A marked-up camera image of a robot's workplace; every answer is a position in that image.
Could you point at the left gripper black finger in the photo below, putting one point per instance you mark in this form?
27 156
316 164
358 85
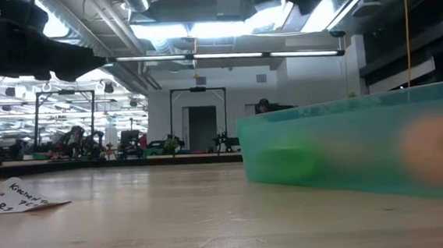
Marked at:
76 63

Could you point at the green toy cabbage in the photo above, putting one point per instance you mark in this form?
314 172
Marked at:
290 158

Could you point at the ribbed orange toy fruit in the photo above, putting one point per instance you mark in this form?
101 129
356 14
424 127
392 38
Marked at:
430 152

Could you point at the teal translucent tupperware container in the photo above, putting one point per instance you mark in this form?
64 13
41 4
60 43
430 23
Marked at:
366 184

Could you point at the long ceiling light bar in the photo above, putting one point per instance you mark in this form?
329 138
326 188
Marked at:
220 56

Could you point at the small background green plant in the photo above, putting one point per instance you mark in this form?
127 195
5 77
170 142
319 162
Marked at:
171 145

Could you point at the grey double door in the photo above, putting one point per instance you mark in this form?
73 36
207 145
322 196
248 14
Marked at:
202 127

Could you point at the white handwritten paper label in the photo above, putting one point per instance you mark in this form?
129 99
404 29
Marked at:
15 197

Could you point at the black gantry frame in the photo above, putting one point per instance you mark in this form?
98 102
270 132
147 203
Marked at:
63 92
197 89

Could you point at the black metal table frame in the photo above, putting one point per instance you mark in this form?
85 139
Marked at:
130 161

